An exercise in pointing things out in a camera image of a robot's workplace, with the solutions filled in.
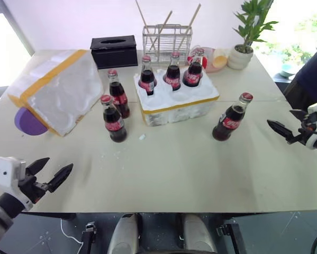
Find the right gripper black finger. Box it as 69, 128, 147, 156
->
289, 109, 309, 120
267, 119, 300, 145

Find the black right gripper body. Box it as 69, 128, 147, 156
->
296, 113, 317, 145

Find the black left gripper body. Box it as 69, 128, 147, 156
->
17, 169, 55, 205

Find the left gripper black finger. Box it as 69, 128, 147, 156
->
25, 157, 50, 176
48, 162, 74, 193

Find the glass cola bottle red cap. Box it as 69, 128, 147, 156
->
162, 51, 182, 92
100, 94, 128, 144
182, 48, 205, 88
212, 92, 254, 142
107, 69, 131, 119
138, 55, 159, 96

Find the white foam lid yellow tape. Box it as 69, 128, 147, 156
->
7, 49, 106, 138

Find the white foam bottle tray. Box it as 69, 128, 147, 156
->
133, 68, 220, 128

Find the black tissue box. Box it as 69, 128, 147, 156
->
90, 34, 139, 70

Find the person in dark clothes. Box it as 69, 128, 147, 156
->
282, 39, 317, 112

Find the purple round disc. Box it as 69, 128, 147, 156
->
14, 106, 49, 137

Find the pale green bowl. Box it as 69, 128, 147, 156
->
279, 64, 297, 78

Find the white ribbed plant pot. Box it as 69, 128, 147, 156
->
227, 44, 255, 70

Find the silver rounded robot leg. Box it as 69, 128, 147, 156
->
181, 213, 219, 254
106, 213, 141, 254

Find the yellow plastic cup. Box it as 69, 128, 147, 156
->
212, 55, 228, 68

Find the green potted plant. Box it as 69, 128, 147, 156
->
232, 0, 279, 52

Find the wooden chopstick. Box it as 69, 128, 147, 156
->
177, 3, 202, 51
135, 0, 158, 51
149, 10, 173, 50

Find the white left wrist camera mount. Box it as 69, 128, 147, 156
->
0, 156, 27, 192

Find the thin white cable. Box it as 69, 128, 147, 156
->
60, 217, 84, 244

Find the black table leg bracket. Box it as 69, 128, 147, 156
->
81, 221, 98, 254
216, 223, 248, 254

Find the white wire rack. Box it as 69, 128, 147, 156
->
142, 24, 194, 67

